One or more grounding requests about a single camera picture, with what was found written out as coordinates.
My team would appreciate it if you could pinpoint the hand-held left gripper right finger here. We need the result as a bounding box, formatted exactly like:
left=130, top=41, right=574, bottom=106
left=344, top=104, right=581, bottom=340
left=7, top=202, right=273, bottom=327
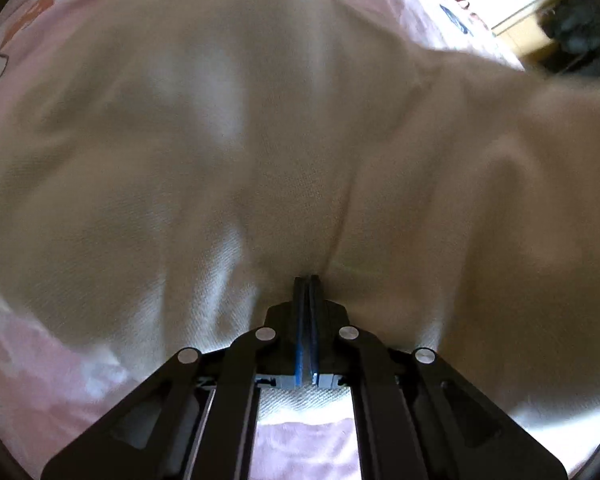
left=308, top=274, right=569, bottom=480

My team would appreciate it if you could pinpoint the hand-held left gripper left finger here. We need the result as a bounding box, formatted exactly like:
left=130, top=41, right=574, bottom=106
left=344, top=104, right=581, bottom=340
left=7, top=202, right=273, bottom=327
left=40, top=276, right=309, bottom=480

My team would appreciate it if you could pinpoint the large beige garment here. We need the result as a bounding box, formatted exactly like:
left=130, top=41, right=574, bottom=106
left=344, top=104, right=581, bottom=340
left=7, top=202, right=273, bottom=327
left=0, top=0, right=600, bottom=443

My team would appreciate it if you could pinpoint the pink printed bedsheet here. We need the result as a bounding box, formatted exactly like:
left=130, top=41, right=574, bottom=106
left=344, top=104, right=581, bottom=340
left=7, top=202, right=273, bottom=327
left=0, top=0, right=528, bottom=480

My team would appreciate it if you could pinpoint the dark cloth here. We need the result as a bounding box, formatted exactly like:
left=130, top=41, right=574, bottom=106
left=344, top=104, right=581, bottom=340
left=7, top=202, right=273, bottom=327
left=542, top=0, right=600, bottom=80

